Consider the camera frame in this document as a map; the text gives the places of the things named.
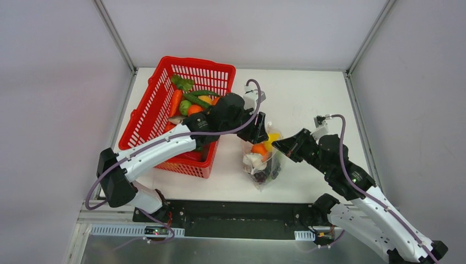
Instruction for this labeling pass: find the yellow bell pepper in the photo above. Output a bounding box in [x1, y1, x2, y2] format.
[263, 133, 281, 152]

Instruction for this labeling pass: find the orange tangerine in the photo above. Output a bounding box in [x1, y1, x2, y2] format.
[211, 97, 221, 106]
[187, 104, 204, 116]
[251, 143, 269, 157]

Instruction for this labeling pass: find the clear zip top bag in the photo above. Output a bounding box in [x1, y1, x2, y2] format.
[241, 122, 284, 191]

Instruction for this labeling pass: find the white garlic bulb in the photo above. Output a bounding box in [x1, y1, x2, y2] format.
[242, 153, 267, 174]

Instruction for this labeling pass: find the black grape bunch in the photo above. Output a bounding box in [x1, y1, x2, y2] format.
[264, 161, 281, 180]

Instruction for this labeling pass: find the dark red grape bunch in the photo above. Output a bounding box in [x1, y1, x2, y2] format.
[253, 172, 268, 184]

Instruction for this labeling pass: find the red plastic basket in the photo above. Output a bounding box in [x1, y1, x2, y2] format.
[118, 56, 237, 179]

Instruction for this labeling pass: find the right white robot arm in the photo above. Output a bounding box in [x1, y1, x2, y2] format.
[272, 129, 448, 263]

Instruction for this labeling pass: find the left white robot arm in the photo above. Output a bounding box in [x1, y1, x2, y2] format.
[93, 90, 268, 223]

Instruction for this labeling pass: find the round yellow fruit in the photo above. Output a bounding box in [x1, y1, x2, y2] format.
[198, 96, 213, 105]

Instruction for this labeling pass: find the green bean pod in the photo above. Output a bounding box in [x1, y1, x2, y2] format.
[188, 90, 220, 97]

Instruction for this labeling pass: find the long green cucumber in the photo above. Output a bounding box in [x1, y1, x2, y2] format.
[182, 93, 211, 109]

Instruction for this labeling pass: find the grey toy fish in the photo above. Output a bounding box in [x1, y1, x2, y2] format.
[168, 115, 187, 125]

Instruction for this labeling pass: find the orange carrot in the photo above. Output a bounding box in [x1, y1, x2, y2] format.
[168, 89, 183, 117]

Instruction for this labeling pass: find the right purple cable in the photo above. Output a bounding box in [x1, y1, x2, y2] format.
[330, 114, 443, 264]

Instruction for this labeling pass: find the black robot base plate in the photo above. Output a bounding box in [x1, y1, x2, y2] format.
[152, 200, 336, 240]

